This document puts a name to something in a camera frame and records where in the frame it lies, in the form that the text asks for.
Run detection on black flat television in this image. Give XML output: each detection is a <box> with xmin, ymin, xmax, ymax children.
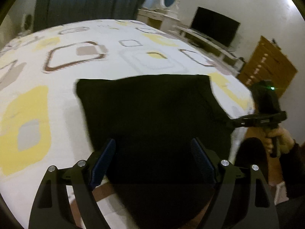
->
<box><xmin>190</xmin><ymin>7</ymin><xmax>240</xmax><ymax>47</ymax></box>

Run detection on dark sleeved right forearm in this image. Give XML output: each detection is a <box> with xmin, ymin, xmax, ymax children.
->
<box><xmin>276</xmin><ymin>143</ymin><xmax>304</xmax><ymax>228</ymax></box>

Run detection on black pants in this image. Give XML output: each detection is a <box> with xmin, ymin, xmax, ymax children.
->
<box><xmin>76</xmin><ymin>74</ymin><xmax>232</xmax><ymax>228</ymax></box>

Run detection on white tv stand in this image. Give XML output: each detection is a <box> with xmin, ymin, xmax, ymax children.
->
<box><xmin>167</xmin><ymin>26</ymin><xmax>246</xmax><ymax>72</ymax></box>

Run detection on patterned white bed sheet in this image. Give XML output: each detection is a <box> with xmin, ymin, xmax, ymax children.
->
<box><xmin>1</xmin><ymin>20</ymin><xmax>254</xmax><ymax>228</ymax></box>

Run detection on right hand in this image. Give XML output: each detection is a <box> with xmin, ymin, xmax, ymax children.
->
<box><xmin>262</xmin><ymin>126</ymin><xmax>295</xmax><ymax>154</ymax></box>

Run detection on white dressing table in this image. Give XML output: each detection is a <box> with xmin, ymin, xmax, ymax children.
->
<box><xmin>136</xmin><ymin>8</ymin><xmax>180</xmax><ymax>32</ymax></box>

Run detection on brown wooden drawer cabinet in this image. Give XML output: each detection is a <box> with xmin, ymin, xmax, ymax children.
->
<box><xmin>237</xmin><ymin>36</ymin><xmax>298</xmax><ymax>98</ymax></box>

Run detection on dark blue curtain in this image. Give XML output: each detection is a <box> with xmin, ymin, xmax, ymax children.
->
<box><xmin>33</xmin><ymin>0</ymin><xmax>145</xmax><ymax>31</ymax></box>

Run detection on small round fan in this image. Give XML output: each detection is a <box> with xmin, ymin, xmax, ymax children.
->
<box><xmin>21</xmin><ymin>14</ymin><xmax>33</xmax><ymax>31</ymax></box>

